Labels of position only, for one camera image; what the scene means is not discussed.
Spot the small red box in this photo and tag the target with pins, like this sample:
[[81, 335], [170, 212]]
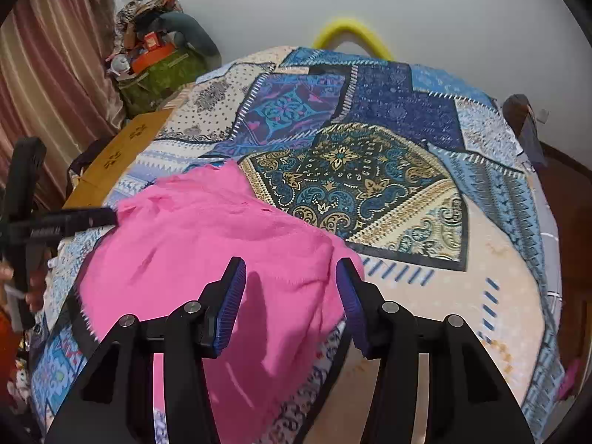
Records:
[[150, 41]]

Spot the pink object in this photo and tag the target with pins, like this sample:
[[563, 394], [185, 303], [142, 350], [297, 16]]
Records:
[[571, 379]]

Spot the yellow wooden lap desk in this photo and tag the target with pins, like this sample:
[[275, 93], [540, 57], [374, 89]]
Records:
[[115, 148]]

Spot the pink striped curtain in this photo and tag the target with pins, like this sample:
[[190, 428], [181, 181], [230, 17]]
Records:
[[51, 78]]

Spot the green storage box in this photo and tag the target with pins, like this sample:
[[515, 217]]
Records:
[[162, 81]]

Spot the person's left hand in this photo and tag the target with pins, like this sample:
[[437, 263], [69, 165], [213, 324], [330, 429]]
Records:
[[36, 293]]

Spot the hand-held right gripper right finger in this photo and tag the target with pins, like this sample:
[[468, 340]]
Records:
[[354, 307]]

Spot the grey bag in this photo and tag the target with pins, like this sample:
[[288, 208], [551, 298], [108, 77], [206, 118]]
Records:
[[522, 125]]

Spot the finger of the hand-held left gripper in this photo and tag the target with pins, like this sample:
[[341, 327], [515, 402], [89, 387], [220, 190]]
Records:
[[90, 219]]

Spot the white wall socket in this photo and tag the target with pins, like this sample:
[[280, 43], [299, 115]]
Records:
[[543, 116]]

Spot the orange box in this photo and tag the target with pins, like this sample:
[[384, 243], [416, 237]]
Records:
[[155, 58]]

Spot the yellow foam tube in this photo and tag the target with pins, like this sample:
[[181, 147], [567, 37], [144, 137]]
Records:
[[351, 27]]

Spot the blue patchwork blanket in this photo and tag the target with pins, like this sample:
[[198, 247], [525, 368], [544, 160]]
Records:
[[370, 171]]

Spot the grey plush toy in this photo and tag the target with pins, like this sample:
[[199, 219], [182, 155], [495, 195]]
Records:
[[194, 32]]

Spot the person's orange garment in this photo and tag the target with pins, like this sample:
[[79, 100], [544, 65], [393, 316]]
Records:
[[11, 342]]

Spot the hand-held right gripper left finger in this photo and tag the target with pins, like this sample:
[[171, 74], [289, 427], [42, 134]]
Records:
[[229, 305]]

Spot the pink button shirt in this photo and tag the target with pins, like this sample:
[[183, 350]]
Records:
[[185, 249]]

